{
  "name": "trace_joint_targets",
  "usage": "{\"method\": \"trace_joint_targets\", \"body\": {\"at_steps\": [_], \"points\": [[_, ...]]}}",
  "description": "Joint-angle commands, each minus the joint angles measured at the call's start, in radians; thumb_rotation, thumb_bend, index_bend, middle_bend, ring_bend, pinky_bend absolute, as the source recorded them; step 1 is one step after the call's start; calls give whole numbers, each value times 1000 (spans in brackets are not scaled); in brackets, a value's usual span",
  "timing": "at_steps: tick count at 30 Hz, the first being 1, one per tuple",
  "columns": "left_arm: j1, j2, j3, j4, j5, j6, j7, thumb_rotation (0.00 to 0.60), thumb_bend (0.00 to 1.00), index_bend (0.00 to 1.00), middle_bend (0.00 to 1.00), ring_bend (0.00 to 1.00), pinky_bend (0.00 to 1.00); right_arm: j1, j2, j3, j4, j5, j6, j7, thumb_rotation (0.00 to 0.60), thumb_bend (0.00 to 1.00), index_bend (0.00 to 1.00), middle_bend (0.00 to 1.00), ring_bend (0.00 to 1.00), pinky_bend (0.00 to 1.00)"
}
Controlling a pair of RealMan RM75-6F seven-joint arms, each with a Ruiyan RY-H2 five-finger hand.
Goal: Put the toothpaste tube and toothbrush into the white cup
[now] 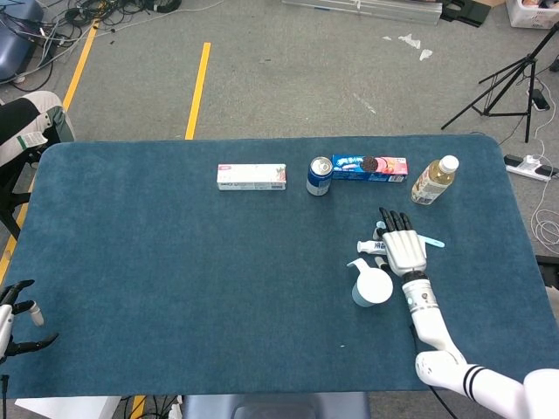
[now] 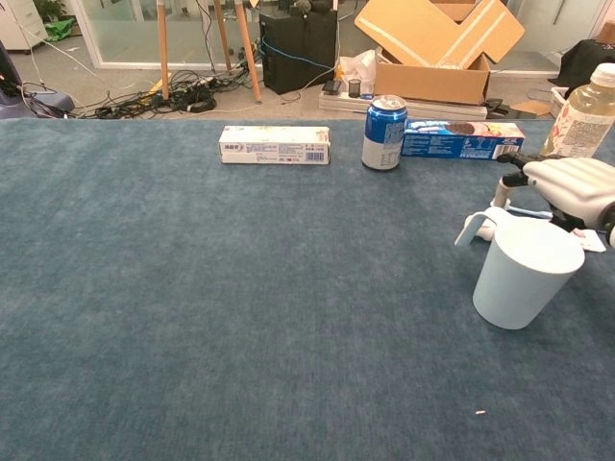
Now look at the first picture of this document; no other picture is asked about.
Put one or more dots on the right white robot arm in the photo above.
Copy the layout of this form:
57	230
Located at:
436	331

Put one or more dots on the black tripod stand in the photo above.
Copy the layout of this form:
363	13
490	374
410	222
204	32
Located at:
532	61

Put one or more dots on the black chair frame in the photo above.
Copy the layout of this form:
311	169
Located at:
13	198

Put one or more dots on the black power adapter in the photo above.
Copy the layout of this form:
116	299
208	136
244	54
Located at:
540	100

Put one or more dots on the aluminium profile rails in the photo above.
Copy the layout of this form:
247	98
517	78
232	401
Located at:
393	11

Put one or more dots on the white toothpaste tube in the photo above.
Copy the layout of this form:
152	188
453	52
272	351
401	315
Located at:
371	246

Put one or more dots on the white toothpaste carton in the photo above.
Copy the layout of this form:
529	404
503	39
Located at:
251	176

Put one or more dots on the black metal plate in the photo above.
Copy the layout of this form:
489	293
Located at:
471	13

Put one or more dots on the dark blue machine base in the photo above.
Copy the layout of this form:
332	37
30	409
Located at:
13	52

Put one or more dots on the blue table mat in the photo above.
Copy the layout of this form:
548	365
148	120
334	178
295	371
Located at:
174	262

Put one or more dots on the light blue toothbrush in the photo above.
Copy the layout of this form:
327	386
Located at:
434	242

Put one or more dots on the yellow tea bottle white cap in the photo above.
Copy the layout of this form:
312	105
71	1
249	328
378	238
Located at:
430	183

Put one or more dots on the white power strip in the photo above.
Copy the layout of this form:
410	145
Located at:
519	168

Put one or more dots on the blue white soda can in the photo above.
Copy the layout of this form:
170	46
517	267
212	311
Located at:
318	181

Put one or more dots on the white plastic basket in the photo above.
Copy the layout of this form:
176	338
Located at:
524	17

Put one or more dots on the blue cookie box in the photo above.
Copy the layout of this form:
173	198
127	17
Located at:
371	170

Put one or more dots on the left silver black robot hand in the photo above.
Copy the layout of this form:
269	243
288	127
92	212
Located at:
5	327

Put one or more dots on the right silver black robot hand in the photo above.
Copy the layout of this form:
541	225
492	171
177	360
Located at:
406	251

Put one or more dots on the person in black white clothes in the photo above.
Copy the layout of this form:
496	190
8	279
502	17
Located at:
22	118

